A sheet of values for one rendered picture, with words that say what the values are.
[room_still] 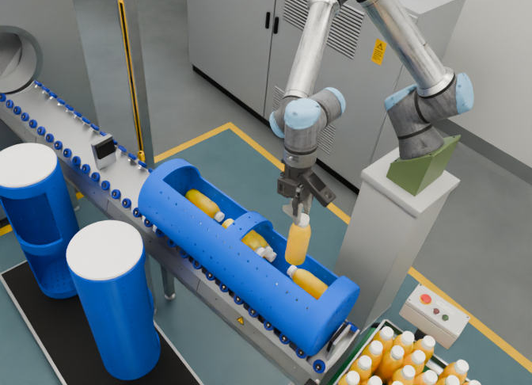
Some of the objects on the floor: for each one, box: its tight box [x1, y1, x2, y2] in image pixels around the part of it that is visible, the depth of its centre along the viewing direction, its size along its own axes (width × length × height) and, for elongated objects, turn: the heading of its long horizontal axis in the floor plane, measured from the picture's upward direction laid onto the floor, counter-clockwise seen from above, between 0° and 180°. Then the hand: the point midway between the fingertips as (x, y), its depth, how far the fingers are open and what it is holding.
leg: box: [161, 265, 175, 300], centre depth 259 cm, size 6×6×63 cm
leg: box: [144, 252, 157, 314], centre depth 251 cm, size 6×6×63 cm
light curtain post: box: [115, 0, 155, 170], centre depth 255 cm, size 6×6×170 cm
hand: (302, 219), depth 141 cm, fingers closed on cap, 4 cm apart
